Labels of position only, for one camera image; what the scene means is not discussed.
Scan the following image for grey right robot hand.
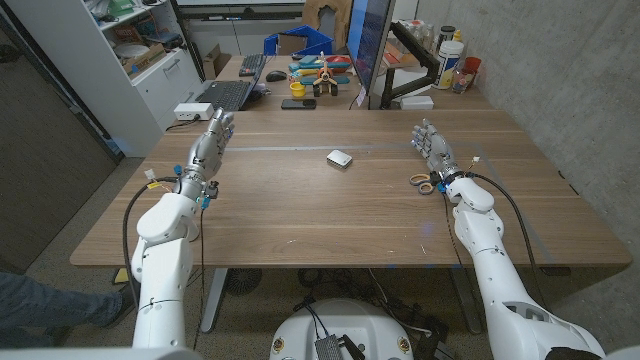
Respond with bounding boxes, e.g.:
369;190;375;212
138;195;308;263
410;118;464;188

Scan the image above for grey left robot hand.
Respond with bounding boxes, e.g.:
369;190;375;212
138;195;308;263
175;107;236;201

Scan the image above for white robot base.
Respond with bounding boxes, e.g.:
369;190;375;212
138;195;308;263
268;298;415;360

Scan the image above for white power strip box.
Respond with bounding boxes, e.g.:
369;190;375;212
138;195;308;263
173;102;215;122

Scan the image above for flat white box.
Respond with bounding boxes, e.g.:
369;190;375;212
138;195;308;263
399;94;435;111

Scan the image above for open cardboard box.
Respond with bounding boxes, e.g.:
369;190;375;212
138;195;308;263
202;43;232;81

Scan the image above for small silver tin box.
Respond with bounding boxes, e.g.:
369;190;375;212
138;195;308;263
326;148;354;170

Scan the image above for cardboard box on shelf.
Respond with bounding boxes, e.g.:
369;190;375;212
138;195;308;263
122;42;167;76

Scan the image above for black laptop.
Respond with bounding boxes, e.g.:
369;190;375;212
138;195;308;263
196;59;269;112

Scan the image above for white shelf cabinet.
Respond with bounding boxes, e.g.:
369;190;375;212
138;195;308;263
4;0;206;159

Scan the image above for white wipes canister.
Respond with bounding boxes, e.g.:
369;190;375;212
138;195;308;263
432;39;465;91

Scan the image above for red plastic cup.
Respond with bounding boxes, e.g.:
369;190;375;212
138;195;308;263
462;55;483;89

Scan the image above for black keyboard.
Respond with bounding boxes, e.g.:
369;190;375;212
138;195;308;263
238;53;267;78

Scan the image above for black smartphone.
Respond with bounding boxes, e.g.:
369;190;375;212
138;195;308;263
280;98;318;111

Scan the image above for dark lidded jar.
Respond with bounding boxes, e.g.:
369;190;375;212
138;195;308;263
438;24;457;51

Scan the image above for black round floor fan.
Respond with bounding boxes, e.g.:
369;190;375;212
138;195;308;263
223;268;264;297

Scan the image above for wooden toy airplane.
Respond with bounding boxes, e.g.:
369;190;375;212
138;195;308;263
288;50;354;98

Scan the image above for large computer monitor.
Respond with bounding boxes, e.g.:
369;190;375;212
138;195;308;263
345;0;396;110

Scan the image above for grey table leg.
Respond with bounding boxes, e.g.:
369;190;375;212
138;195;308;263
448;268;484;335
200;268;230;334

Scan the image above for blue plastic bin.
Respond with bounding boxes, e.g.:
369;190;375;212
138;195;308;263
263;24;335;57

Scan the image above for black shoe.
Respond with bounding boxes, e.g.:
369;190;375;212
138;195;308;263
102;283;137;330

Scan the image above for scissors with beige handles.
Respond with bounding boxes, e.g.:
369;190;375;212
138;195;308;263
408;172;436;196

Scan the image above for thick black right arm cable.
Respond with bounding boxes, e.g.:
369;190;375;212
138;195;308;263
467;171;549;309

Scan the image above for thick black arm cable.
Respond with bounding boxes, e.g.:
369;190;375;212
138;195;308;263
467;171;549;309
122;175;181;296

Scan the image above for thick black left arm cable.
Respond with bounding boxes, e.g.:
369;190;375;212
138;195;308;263
122;175;181;296

